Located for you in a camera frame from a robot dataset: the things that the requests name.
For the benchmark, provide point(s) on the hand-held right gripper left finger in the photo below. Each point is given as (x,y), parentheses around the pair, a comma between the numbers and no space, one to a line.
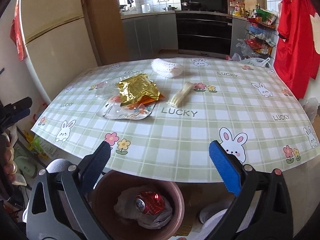
(96,166)

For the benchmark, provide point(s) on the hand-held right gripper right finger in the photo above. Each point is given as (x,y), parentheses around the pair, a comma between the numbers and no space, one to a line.
(225,170)

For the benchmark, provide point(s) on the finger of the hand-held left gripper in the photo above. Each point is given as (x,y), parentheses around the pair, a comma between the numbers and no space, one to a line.
(21,115)
(20,103)

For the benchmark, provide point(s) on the white plastic bag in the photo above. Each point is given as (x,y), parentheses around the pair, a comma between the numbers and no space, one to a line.
(125,202)
(310,110)

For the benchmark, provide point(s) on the brown trash bin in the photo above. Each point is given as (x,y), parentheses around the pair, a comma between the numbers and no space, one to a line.
(178,200)

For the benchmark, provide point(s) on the clear printed plastic bag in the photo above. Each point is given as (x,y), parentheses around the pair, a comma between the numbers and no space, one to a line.
(125,112)

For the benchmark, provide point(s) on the crushed red can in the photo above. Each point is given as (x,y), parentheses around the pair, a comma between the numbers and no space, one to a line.
(151,202)

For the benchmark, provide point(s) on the clear plastic container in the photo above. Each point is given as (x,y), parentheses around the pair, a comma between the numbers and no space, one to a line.
(106,88)

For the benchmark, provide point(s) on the orange snack wrapper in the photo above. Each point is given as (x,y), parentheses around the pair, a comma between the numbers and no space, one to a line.
(152,100)

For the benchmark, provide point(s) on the pale yellow small wrapper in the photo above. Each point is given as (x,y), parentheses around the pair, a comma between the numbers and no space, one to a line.
(180,95)

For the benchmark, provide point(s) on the gold foil packet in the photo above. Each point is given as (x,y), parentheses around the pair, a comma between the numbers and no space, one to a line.
(137,87)

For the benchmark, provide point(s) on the white foam fruit net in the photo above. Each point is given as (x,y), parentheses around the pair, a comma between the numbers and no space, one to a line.
(166,67)

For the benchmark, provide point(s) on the person's left hand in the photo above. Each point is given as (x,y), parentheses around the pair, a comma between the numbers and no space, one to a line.
(7,158)

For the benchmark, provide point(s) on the green snack packet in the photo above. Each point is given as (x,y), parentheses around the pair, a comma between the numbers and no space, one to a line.
(43,147)

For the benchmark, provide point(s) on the person's right leg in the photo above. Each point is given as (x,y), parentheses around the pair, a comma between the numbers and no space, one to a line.
(215,212)

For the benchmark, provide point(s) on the checked rabbit tablecloth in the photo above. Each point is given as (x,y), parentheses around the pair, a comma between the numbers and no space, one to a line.
(200,130)

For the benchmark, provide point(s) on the green slipper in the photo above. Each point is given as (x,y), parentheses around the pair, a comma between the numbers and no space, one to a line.
(25,167)

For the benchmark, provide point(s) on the cream refrigerator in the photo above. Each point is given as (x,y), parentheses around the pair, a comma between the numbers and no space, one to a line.
(57,47)

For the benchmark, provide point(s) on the red hanging banner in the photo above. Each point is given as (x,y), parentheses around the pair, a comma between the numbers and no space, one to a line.
(17,35)

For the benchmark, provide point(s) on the white green shopping bag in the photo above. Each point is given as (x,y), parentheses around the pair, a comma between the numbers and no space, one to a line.
(255,62)

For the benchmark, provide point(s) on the black built-in stove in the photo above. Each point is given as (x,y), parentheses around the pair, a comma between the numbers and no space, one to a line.
(202,35)

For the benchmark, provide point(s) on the grey base cabinet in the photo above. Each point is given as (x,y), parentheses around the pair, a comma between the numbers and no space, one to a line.
(239,32)

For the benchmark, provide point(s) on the grey base cabinets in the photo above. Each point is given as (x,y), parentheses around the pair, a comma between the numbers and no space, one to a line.
(150,35)

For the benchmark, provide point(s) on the red apron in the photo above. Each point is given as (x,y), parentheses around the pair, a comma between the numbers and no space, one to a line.
(295,42)

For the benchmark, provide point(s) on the white electric kettle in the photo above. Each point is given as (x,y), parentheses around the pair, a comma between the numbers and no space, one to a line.
(145,8)

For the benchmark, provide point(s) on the group of condiment bottles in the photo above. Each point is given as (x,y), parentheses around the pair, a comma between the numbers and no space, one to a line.
(238,8)

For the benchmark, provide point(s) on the black wok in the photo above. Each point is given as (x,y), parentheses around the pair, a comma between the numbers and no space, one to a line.
(190,5)

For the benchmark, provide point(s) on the steel pot with lid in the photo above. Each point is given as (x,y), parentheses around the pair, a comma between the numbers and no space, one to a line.
(170,8)

